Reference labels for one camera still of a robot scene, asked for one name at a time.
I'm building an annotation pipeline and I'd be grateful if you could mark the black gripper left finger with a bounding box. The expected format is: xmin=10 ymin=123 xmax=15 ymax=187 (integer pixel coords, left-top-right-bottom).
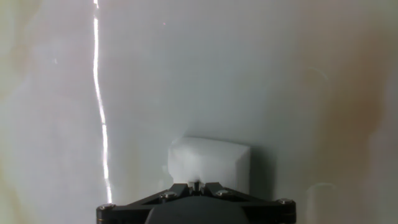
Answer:
xmin=95 ymin=182 xmax=195 ymax=224

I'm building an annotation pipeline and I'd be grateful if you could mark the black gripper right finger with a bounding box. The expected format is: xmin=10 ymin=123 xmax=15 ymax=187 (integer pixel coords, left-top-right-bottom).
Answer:
xmin=198 ymin=182 xmax=297 ymax=224

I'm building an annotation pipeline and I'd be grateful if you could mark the white sponge block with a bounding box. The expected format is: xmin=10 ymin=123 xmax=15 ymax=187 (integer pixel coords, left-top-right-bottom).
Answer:
xmin=167 ymin=136 xmax=251 ymax=195

